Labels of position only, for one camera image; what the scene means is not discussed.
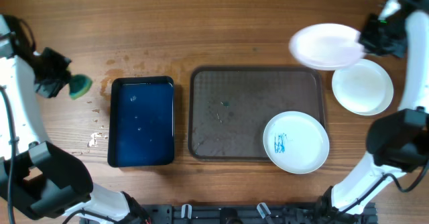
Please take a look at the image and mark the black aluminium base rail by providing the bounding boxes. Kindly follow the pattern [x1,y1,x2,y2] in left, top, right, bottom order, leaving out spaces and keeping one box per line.
[79,202,379,224]

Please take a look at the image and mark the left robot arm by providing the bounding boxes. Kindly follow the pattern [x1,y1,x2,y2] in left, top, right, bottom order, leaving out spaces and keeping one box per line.
[1,15,151,223]

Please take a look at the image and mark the black water tray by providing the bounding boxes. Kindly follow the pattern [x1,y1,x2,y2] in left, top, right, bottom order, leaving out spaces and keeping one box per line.
[107,76,175,168]

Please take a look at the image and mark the green yellow sponge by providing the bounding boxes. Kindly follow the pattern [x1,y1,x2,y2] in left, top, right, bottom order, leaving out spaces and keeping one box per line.
[69,74,93,100]

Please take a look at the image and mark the white plate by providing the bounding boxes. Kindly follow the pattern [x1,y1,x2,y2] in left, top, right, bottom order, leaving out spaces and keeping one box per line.
[263,111,330,174]
[332,59,394,116]
[289,23,365,70]

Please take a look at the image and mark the brown serving tray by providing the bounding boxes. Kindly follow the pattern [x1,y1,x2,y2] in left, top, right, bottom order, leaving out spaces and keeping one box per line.
[188,66,326,162]

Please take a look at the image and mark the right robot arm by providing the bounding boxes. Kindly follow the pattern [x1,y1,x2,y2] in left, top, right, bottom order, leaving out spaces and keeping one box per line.
[305,0,428,223]

